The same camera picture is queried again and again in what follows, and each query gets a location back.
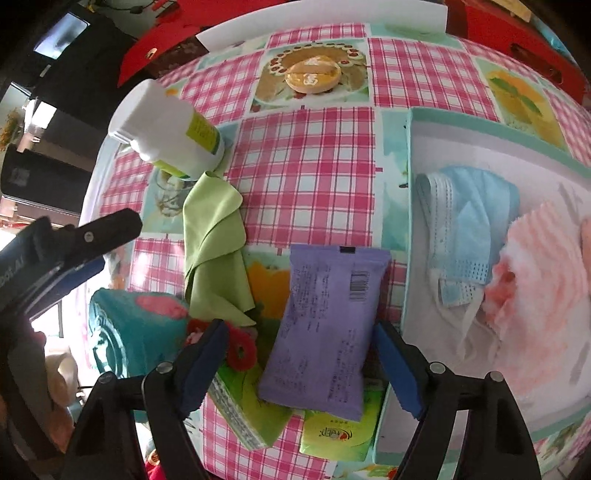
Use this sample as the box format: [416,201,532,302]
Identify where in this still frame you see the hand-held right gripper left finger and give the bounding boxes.
[73,318,230,480]

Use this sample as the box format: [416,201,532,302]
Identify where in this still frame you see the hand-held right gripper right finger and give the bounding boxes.
[373,319,543,480]

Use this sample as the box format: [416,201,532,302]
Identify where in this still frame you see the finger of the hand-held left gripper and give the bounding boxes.
[21,256,108,319]
[55,208,144,271]

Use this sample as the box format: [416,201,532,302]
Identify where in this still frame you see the red flower scrunchie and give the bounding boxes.
[185,316,258,372]

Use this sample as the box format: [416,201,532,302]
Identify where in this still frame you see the green tissue packet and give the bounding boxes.
[298,376,386,462]
[208,360,296,450]

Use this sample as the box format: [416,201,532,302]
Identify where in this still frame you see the teal embossed pouch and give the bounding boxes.
[88,287,192,379]

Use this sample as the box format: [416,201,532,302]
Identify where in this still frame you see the purple wipes packet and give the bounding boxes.
[257,244,393,422]

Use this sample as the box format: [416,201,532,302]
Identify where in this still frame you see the green cleaning cloth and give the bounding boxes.
[182,171,257,326]

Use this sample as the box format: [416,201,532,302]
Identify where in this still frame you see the pink fluffy towel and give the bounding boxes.
[480,200,591,407]

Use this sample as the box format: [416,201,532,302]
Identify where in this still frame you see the blue face mask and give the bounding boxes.
[414,165,522,361]

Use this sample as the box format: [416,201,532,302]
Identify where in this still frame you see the teal shallow cardboard box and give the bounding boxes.
[372,106,591,467]

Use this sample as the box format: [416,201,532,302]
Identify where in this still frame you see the person's left hand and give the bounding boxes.
[44,348,81,444]

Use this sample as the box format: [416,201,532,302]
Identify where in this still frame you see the dark cabinet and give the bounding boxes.
[0,83,100,213]

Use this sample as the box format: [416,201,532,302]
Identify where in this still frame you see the white pill bottle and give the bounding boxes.
[107,78,226,181]

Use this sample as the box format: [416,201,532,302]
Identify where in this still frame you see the yellow artificial flowers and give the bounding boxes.
[0,108,21,148]

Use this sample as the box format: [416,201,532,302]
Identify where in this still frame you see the black cabinet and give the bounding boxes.
[28,11,139,100]

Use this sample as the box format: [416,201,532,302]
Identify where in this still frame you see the brown patterned box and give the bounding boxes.
[148,39,208,79]

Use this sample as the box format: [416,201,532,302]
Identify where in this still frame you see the red gift box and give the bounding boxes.
[445,0,583,100]

